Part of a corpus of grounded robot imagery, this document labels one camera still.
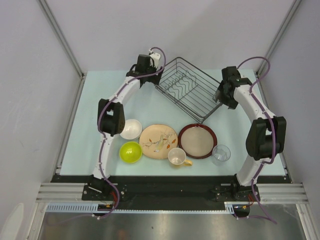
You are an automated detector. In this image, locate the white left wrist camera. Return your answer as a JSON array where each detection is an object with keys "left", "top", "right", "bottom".
[{"left": 148, "top": 48, "right": 161, "bottom": 69}]

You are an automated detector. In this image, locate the red rimmed round plate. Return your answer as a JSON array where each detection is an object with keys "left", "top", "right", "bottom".
[{"left": 178, "top": 123, "right": 218, "bottom": 159}]

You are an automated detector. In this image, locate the left aluminium frame post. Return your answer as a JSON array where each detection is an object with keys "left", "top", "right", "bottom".
[{"left": 37, "top": 0, "right": 85, "bottom": 79}]

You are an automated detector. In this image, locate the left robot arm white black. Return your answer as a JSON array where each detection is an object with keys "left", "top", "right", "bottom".
[{"left": 87, "top": 49, "right": 165, "bottom": 200}]

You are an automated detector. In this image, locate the beige bird pattern plate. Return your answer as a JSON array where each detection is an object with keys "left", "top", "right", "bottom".
[{"left": 139, "top": 124, "right": 178, "bottom": 160}]

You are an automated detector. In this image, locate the aluminium frame post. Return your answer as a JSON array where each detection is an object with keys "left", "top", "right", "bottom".
[
  {"left": 37, "top": 0, "right": 85, "bottom": 79},
  {"left": 257, "top": 0, "right": 302, "bottom": 76}
]

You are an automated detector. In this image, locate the aluminium front rail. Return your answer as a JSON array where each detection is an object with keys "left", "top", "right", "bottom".
[{"left": 36, "top": 183, "right": 309, "bottom": 204}]

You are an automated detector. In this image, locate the clear plastic cup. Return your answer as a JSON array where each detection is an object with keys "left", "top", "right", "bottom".
[{"left": 212, "top": 144, "right": 231, "bottom": 166}]

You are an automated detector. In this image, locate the dark wire dish rack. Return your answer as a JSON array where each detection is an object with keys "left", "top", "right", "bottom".
[{"left": 155, "top": 57, "right": 222, "bottom": 124}]

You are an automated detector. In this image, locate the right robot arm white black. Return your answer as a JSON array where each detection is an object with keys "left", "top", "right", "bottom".
[{"left": 214, "top": 66, "right": 287, "bottom": 201}]

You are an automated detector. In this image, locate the right aluminium frame post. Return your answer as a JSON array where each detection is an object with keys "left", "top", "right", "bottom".
[{"left": 257, "top": 0, "right": 302, "bottom": 76}]

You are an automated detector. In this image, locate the white slotted cable duct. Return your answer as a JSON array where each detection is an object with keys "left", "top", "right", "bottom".
[{"left": 46, "top": 202, "right": 249, "bottom": 214}]

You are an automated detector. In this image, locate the white bowl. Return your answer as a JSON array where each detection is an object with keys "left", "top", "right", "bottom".
[{"left": 120, "top": 119, "right": 143, "bottom": 140}]

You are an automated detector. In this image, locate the beige mug yellow handle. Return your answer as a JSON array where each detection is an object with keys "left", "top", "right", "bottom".
[{"left": 168, "top": 147, "right": 193, "bottom": 167}]

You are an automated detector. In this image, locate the yellow green bowl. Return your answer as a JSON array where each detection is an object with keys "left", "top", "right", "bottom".
[{"left": 119, "top": 141, "right": 143, "bottom": 164}]

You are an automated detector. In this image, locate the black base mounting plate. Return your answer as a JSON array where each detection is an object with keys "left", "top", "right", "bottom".
[{"left": 50, "top": 174, "right": 293, "bottom": 204}]

